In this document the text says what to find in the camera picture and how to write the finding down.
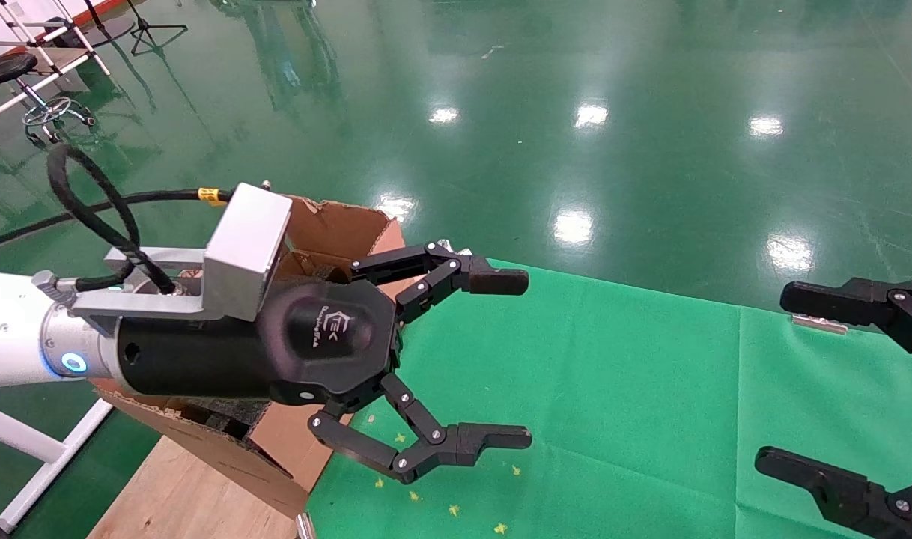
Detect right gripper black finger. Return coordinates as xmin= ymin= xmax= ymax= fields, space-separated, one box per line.
xmin=754 ymin=447 xmax=912 ymax=539
xmin=779 ymin=275 xmax=912 ymax=375

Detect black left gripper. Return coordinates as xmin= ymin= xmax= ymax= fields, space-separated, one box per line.
xmin=115 ymin=241 xmax=533 ymax=485

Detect large open cardboard carton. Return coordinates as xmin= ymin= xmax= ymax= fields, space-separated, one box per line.
xmin=89 ymin=193 xmax=408 ymax=519

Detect green table cloth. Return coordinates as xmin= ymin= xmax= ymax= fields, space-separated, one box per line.
xmin=306 ymin=255 xmax=912 ymax=539

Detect black foam block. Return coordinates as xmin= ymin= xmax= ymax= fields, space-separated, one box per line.
xmin=190 ymin=395 xmax=271 ymax=439

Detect white metal floor stand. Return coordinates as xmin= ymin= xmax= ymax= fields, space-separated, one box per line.
xmin=0 ymin=398 xmax=114 ymax=539

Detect black tripod stand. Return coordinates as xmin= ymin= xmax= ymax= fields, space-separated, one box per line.
xmin=129 ymin=0 xmax=189 ymax=58

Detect black round-base stand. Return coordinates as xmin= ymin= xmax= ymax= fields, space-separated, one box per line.
xmin=43 ymin=0 xmax=137 ymax=50

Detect black round stool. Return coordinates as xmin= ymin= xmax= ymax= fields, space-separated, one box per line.
xmin=0 ymin=51 xmax=97 ymax=147

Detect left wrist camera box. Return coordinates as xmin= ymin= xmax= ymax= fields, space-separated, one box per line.
xmin=70 ymin=182 xmax=294 ymax=336

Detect black camera cable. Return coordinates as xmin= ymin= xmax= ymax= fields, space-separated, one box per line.
xmin=0 ymin=144 xmax=236 ymax=296

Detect white metal frame table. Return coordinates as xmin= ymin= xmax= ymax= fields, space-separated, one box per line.
xmin=0 ymin=0 xmax=114 ymax=153

